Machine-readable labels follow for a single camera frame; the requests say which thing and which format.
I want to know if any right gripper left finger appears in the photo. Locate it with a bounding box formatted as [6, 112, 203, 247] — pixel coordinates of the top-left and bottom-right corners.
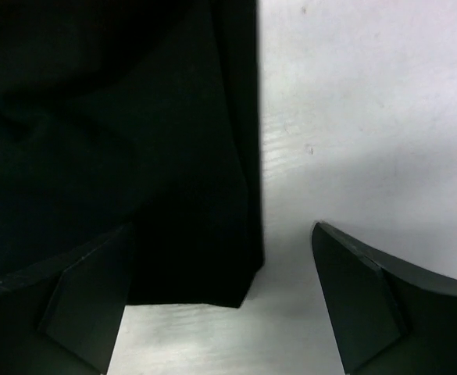
[0, 223, 134, 375]

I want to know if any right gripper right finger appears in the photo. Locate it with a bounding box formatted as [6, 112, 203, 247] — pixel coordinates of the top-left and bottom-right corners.
[312, 223, 457, 375]

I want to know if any black t-shirt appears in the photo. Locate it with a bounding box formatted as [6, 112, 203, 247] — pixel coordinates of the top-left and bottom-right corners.
[0, 1, 264, 308]

